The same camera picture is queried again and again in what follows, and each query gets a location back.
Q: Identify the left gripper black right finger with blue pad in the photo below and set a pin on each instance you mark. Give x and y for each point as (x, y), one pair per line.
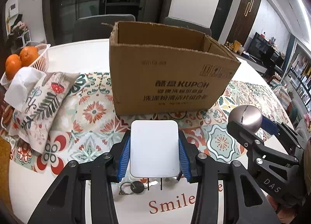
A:
(244, 201)

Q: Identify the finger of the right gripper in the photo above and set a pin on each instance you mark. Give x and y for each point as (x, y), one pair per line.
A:
(269, 126)
(253, 144)

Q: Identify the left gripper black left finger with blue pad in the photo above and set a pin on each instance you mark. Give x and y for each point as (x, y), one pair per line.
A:
(64, 201)

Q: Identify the silver metal egg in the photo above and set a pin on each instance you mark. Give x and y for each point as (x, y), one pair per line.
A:
(247, 115)

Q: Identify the white power adapter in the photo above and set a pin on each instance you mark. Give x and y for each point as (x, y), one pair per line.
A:
(154, 150)

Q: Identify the person's right hand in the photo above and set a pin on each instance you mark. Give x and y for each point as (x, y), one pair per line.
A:
(291, 215)

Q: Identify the patterned table runner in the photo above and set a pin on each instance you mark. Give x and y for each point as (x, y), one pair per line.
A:
(68, 117)

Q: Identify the black tv cabinet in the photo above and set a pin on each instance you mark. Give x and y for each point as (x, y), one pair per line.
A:
(264, 54)

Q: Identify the woven yellow placemat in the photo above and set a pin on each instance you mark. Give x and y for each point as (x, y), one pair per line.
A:
(4, 173)

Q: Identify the floral fabric tissue cover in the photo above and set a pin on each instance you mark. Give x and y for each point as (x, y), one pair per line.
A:
(33, 122)

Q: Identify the brown cardboard box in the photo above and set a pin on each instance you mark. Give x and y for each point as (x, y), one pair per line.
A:
(159, 68)

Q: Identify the dark wooden door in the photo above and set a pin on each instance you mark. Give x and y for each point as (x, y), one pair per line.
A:
(243, 22)

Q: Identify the white tissue paper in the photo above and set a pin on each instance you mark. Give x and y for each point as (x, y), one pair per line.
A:
(22, 83)

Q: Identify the white plastic fruit basket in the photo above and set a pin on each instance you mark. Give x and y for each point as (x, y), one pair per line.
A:
(41, 63)

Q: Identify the grey dining chair right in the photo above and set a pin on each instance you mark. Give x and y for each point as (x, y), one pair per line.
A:
(186, 24)

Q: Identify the grey dining chair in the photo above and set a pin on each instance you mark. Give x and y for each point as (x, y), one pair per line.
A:
(186, 24)
(97, 27)

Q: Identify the orange fruit left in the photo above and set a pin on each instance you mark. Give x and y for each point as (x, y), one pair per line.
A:
(12, 65)

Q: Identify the orange fruit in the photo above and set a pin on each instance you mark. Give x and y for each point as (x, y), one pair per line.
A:
(28, 55)
(12, 65)

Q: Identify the orange fruit right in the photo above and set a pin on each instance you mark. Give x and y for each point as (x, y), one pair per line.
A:
(28, 55)

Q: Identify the grey dining chair left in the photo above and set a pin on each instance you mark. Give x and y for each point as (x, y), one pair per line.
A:
(97, 27)

